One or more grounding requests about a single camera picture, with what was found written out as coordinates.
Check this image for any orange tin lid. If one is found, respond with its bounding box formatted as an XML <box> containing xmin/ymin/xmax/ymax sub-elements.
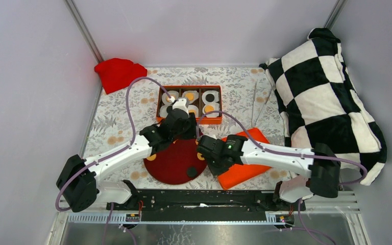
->
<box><xmin>217</xmin><ymin>128</ymin><xmax>271</xmax><ymax>190</ymax></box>

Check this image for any black round cookie bottom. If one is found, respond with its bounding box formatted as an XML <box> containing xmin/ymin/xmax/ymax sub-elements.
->
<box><xmin>205</xmin><ymin>93</ymin><xmax>215</xmax><ymax>103</ymax></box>

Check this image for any black round cookie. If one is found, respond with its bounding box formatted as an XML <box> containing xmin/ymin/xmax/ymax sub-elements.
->
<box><xmin>205</xmin><ymin>93</ymin><xmax>215</xmax><ymax>103</ymax></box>
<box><xmin>186</xmin><ymin>167</ymin><xmax>199</xmax><ymax>179</ymax></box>

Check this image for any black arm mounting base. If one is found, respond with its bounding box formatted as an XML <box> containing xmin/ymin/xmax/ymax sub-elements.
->
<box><xmin>106</xmin><ymin>189</ymin><xmax>306</xmax><ymax>222</ymax></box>

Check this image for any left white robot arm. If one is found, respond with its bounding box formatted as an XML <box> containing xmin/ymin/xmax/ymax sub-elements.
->
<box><xmin>55</xmin><ymin>109</ymin><xmax>199</xmax><ymax>212</ymax></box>

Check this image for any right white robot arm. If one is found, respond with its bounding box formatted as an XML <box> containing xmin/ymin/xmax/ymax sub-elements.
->
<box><xmin>197</xmin><ymin>135</ymin><xmax>340</xmax><ymax>210</ymax></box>

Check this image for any round orange cookie bottom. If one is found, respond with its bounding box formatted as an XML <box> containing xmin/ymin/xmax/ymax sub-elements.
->
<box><xmin>197</xmin><ymin>153</ymin><xmax>205</xmax><ymax>161</ymax></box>

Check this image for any black round cookie right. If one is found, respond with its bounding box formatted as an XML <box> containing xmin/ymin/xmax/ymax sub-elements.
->
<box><xmin>186</xmin><ymin>167</ymin><xmax>199</xmax><ymax>179</ymax></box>

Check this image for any orange compartment cookie tin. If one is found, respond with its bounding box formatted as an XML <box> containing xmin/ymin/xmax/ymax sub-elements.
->
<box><xmin>156</xmin><ymin>85</ymin><xmax>223</xmax><ymax>125</ymax></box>

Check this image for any dark red round plate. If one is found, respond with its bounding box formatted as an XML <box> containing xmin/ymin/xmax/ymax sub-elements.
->
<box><xmin>143</xmin><ymin>139</ymin><xmax>207</xmax><ymax>185</ymax></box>

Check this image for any floral table mat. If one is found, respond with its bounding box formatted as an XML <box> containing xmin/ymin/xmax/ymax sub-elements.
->
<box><xmin>75</xmin><ymin>66</ymin><xmax>332</xmax><ymax>191</ymax></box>

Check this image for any red cloth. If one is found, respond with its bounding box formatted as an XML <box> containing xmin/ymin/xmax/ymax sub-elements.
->
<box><xmin>94</xmin><ymin>58</ymin><xmax>148</xmax><ymax>94</ymax></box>

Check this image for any black white checkered blanket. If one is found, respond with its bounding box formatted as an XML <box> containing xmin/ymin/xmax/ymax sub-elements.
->
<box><xmin>260</xmin><ymin>28</ymin><xmax>387</xmax><ymax>202</ymax></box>

